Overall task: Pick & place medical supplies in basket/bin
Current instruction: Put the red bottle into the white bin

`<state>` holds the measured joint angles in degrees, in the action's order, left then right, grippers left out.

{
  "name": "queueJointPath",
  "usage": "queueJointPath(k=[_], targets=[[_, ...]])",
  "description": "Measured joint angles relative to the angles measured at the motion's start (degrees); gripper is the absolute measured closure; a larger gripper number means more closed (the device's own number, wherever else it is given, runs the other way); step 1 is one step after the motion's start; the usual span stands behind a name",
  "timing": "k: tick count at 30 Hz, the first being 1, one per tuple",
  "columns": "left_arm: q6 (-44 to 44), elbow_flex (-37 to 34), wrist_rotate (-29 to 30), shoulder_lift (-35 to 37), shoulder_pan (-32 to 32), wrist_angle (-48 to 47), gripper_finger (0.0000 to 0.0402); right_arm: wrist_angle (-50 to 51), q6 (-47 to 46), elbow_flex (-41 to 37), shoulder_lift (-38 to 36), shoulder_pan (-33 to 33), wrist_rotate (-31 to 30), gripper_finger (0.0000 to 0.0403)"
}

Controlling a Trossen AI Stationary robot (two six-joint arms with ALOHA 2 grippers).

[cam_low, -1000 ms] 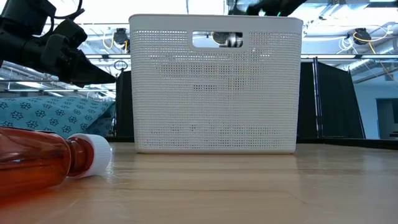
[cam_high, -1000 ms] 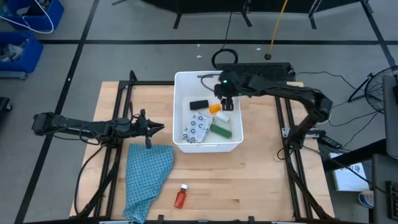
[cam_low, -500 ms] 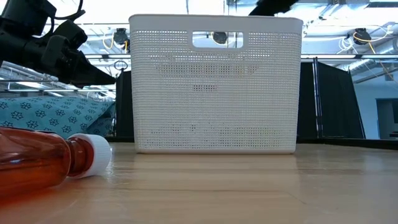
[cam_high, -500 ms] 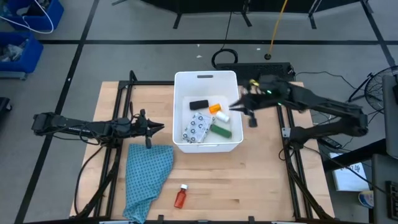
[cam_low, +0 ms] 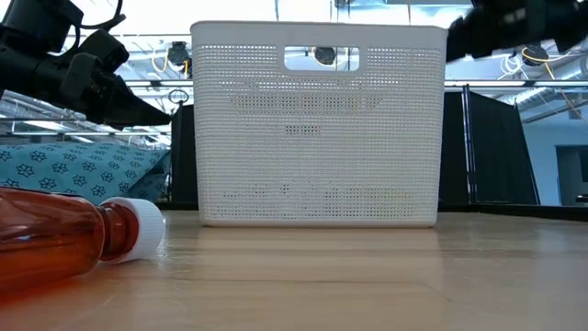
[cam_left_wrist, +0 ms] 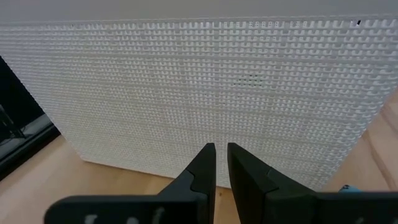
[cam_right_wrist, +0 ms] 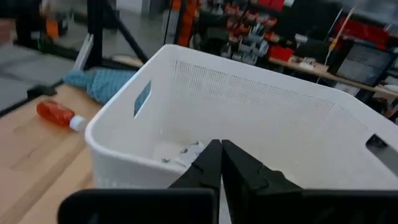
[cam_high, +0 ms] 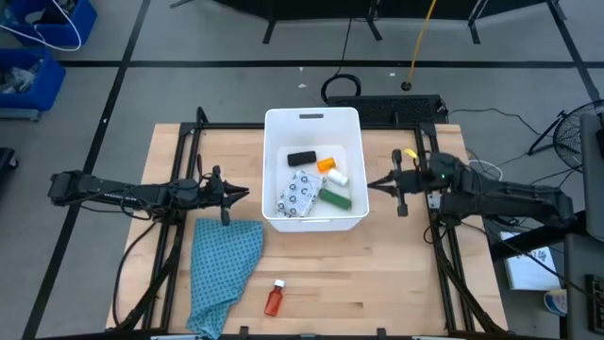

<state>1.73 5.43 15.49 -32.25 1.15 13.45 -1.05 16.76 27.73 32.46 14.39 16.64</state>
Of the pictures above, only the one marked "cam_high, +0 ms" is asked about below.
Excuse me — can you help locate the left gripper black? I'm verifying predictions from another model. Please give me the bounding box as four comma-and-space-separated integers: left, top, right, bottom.
203, 164, 250, 227

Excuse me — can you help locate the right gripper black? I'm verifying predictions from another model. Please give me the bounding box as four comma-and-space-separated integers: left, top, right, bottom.
367, 148, 430, 218

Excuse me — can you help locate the small white bottle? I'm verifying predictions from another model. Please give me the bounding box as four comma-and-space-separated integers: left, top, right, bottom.
327, 168, 349, 187

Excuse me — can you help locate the green rectangular pack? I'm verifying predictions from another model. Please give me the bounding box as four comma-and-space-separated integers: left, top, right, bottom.
318, 188, 353, 211

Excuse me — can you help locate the white packet with teal print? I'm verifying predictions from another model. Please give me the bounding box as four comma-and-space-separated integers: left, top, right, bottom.
276, 169, 327, 218

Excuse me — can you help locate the white perforated plastic basket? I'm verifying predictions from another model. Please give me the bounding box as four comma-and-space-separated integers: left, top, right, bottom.
261, 107, 371, 233

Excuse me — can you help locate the blue plastic bin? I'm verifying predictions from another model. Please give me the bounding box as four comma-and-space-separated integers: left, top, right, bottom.
0, 0, 98, 48
0, 46, 67, 112

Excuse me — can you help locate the blue patterned cloth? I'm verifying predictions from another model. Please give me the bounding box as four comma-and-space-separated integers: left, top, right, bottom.
186, 217, 265, 340

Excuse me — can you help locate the black perforated metal box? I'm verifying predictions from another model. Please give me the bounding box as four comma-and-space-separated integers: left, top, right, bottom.
327, 93, 448, 126

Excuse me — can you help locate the red-orange bottle white cap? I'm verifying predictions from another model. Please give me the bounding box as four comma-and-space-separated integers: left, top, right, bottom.
263, 279, 287, 317

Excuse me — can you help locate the white printed paper bag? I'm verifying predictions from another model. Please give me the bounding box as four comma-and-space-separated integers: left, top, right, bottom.
498, 229, 563, 292

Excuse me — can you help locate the black curtain partition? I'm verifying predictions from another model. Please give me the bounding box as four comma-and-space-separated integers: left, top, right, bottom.
169, 0, 570, 46

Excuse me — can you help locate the small round printed container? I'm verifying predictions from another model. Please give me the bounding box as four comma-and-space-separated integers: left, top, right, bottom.
542, 287, 569, 317

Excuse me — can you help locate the grey flat panel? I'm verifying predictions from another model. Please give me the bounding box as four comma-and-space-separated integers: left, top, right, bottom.
579, 111, 604, 243

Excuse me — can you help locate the dark side desk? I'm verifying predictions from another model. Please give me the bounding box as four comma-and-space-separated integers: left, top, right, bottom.
488, 210, 604, 340

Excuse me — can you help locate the grey low dolly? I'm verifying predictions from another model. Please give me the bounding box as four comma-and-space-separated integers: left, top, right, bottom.
0, 107, 44, 123

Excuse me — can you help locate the black floor object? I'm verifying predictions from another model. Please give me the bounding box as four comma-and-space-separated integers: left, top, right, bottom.
0, 146, 19, 171

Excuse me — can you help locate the black power strip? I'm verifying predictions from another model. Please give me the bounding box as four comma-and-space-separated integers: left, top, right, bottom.
584, 273, 604, 336

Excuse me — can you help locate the black metal rig frame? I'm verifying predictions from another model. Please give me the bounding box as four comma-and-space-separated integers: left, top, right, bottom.
111, 106, 510, 340

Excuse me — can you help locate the black coiled cable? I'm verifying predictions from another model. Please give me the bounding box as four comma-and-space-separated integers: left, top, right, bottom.
320, 17, 362, 106

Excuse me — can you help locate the yellow floor cable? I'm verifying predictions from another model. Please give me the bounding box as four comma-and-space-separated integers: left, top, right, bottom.
407, 0, 439, 86

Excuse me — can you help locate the black pedestal fan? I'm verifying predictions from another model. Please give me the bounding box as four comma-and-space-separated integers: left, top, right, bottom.
527, 98, 604, 172

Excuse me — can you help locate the white loose cable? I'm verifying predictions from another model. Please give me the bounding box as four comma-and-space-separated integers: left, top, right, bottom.
0, 0, 83, 52

